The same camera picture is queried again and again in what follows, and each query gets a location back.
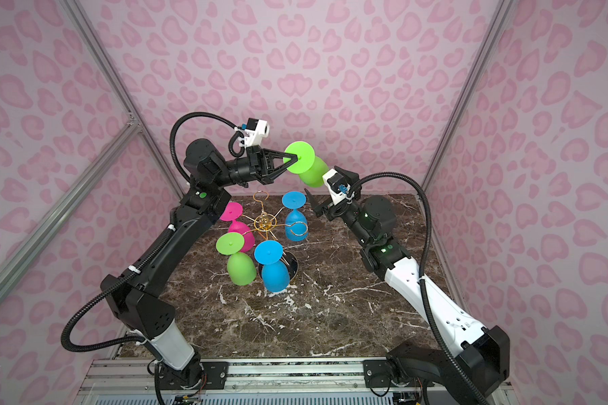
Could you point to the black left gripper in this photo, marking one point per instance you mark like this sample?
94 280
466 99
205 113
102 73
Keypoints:
257 166

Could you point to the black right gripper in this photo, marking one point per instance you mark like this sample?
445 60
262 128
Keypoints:
332 211

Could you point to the green wine glass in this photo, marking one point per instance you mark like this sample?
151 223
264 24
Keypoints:
308 166
240 266

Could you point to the blue wine glass front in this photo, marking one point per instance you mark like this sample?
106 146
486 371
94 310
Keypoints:
274 273

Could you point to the blue wine glass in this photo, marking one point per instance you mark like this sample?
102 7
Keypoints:
274 273
296 225

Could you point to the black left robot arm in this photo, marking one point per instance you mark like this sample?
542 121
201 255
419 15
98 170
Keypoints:
134 296

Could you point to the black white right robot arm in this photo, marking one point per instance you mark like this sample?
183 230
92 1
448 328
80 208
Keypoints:
472 360

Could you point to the blue wine glass back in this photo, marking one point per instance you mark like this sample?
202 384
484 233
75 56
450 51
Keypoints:
296 225

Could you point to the magenta plastic wine glass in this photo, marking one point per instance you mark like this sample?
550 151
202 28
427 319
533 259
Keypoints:
232 215

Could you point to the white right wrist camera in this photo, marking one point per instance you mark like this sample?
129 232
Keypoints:
340 183

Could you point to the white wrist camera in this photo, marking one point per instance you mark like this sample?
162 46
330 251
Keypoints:
340 183
253 132

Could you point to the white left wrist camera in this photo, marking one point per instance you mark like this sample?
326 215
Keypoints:
253 132

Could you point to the gold wire glass rack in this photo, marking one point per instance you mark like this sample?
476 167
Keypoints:
267 224

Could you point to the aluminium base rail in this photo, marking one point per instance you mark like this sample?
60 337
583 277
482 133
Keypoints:
259 381

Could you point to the aluminium diagonal frame bar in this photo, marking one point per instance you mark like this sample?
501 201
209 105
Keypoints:
14 267

